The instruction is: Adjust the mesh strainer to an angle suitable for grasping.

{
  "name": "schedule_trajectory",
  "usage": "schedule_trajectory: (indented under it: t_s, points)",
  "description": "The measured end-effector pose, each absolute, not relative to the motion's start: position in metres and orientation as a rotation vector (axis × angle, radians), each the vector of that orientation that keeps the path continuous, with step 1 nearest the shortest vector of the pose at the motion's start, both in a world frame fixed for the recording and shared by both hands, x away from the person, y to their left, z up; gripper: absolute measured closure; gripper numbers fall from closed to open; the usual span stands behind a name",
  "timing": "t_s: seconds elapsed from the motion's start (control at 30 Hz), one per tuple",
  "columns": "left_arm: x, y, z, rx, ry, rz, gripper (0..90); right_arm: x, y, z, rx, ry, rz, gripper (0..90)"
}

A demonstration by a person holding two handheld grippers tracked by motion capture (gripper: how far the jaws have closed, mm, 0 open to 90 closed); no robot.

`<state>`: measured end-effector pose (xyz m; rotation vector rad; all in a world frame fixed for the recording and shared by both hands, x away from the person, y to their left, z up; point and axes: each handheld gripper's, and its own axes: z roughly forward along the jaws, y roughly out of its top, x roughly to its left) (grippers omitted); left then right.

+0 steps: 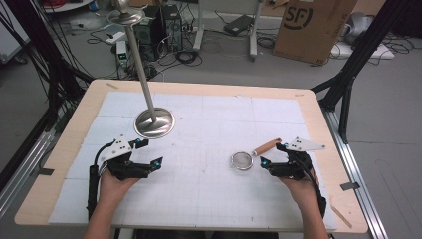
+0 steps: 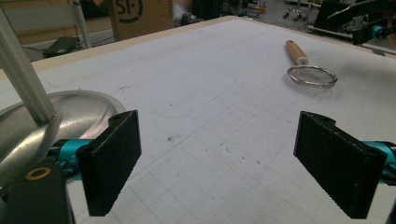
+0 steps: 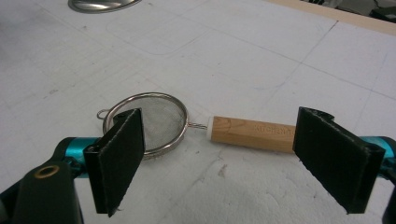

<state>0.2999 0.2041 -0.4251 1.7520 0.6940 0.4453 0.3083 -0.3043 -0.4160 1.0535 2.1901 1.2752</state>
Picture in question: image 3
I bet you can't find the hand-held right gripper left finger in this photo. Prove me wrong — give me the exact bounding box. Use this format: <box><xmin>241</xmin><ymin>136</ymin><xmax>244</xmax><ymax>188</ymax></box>
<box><xmin>83</xmin><ymin>107</ymin><xmax>146</xmax><ymax>217</ymax></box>

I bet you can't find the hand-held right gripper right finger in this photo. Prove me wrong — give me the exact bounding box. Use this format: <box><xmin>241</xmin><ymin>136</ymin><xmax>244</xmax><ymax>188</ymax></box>
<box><xmin>292</xmin><ymin>106</ymin><xmax>387</xmax><ymax>215</ymax></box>

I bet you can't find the wooden-handled mesh strainer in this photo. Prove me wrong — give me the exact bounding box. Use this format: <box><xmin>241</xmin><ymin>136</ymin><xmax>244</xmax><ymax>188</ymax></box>
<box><xmin>96</xmin><ymin>91</ymin><xmax>297</xmax><ymax>161</ymax></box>

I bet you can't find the dark equipment on stand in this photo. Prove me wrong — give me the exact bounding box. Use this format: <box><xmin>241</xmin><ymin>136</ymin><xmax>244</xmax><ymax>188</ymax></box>
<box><xmin>300</xmin><ymin>0</ymin><xmax>396</xmax><ymax>23</ymax></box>

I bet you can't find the round metal bowl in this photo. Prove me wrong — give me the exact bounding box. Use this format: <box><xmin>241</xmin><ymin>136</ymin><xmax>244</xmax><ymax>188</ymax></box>
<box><xmin>67</xmin><ymin>0</ymin><xmax>143</xmax><ymax>14</ymax></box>

